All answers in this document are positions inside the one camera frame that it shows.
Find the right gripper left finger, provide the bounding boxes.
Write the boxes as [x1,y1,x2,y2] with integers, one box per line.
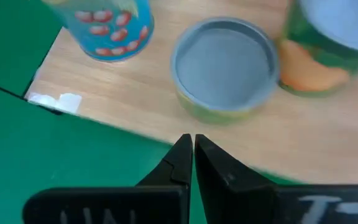
[22,134,194,224]

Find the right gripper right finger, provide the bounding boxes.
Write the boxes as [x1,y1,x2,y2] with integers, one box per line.
[195,134,358,224]

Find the black metal shelf wooden board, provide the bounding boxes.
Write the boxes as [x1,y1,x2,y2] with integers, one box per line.
[0,0,358,187]

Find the short yellow-green can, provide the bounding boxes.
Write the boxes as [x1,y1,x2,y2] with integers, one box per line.
[169,16,282,126]

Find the green peaches can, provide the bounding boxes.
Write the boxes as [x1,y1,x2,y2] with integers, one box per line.
[277,0,358,99]

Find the blue cherries can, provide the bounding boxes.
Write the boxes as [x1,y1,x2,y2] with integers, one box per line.
[41,0,155,63]

